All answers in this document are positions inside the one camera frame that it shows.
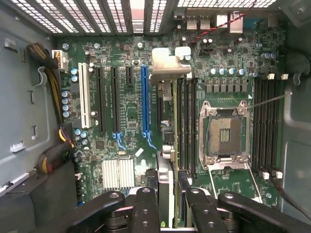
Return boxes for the silver chipset heatsink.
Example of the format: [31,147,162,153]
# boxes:
[101,159,136,191]

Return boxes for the CPU socket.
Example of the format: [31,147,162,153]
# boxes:
[199,100,251,170]

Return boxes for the black RAM slot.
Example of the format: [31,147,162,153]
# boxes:
[178,77,185,175]
[259,77,268,175]
[252,79,261,170]
[190,75,199,180]
[184,75,192,179]
[266,74,275,180]
[273,72,284,180]

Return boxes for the long black expansion slot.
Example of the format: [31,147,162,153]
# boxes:
[95,67,107,133]
[110,67,127,151]
[156,81,165,127]

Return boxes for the black plastic shroud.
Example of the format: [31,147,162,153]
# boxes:
[0,167,81,233]

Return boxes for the open black PC case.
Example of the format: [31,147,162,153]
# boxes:
[0,0,311,233]

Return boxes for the green motherboard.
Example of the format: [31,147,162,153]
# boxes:
[55,14,287,207]

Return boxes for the blue expansion slot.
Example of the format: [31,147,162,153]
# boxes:
[140,65,157,150]

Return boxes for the thin metal locking lever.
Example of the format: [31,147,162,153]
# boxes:
[239,92,294,113]

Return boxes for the white expansion slot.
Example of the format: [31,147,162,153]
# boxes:
[77,62,92,129]

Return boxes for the short black expansion slot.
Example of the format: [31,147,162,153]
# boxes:
[125,65,134,87]

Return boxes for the white power connector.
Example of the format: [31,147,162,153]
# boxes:
[51,50,69,73]

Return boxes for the long black cable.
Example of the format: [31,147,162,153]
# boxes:
[271,176,311,219]

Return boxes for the yellow and black power cables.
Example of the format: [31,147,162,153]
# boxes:
[26,42,75,174]

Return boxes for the red and black twisted wire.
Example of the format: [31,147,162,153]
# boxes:
[191,0,257,46]

